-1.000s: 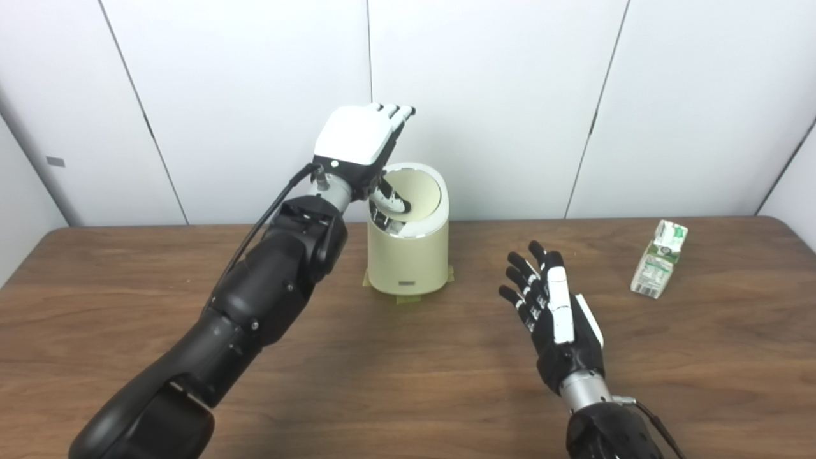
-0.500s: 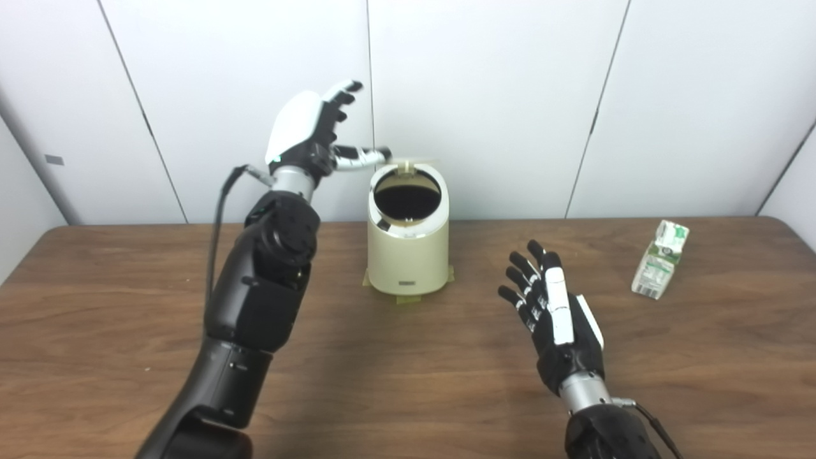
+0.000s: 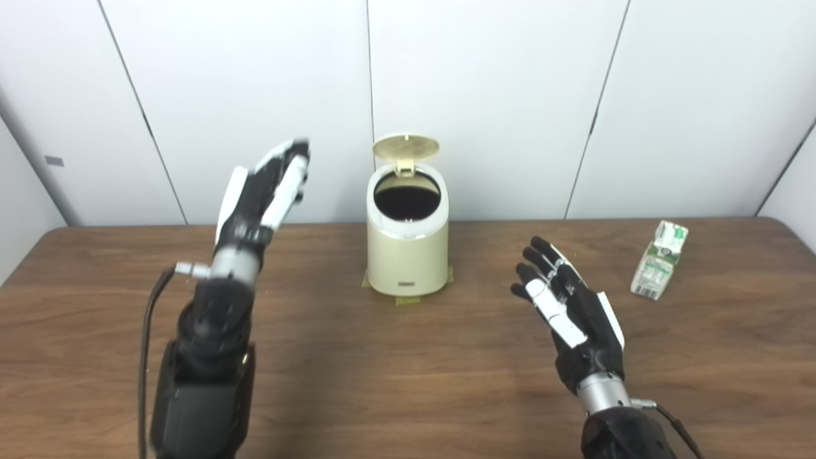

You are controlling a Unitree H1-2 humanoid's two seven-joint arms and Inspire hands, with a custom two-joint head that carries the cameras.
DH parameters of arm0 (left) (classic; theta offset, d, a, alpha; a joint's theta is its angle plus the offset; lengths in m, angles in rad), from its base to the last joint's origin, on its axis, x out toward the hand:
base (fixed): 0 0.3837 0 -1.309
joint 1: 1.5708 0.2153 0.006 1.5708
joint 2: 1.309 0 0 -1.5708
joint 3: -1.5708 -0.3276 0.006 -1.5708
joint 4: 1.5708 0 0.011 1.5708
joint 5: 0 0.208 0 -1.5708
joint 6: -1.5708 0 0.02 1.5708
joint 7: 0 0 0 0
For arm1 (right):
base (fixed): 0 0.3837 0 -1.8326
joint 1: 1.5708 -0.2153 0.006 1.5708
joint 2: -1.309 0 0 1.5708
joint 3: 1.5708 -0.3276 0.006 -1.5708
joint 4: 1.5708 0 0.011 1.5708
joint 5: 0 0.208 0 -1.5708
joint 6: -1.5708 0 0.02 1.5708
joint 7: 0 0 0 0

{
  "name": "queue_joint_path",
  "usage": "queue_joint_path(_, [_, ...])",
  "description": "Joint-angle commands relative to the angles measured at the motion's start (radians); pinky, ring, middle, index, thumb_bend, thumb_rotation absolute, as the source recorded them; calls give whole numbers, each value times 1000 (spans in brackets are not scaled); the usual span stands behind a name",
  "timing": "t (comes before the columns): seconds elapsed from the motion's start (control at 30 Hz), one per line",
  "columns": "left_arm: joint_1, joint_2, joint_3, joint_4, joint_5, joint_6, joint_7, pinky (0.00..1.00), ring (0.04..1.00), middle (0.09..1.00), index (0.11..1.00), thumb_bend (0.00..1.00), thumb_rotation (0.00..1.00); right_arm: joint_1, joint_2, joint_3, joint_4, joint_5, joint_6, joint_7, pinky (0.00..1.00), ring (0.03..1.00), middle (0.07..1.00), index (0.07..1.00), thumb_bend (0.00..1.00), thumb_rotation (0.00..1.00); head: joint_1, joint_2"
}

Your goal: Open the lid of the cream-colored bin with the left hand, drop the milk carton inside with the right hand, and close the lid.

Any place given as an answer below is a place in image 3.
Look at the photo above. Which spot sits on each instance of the cream-colored round bin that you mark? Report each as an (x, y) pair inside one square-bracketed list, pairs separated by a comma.
[(408, 261)]

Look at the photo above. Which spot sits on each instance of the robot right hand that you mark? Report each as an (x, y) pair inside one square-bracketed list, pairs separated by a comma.
[(593, 344)]

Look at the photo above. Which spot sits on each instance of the green white milk carton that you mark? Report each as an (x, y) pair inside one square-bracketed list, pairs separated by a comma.
[(656, 268)]

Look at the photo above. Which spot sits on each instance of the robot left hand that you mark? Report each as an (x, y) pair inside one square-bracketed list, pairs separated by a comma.
[(248, 210)]

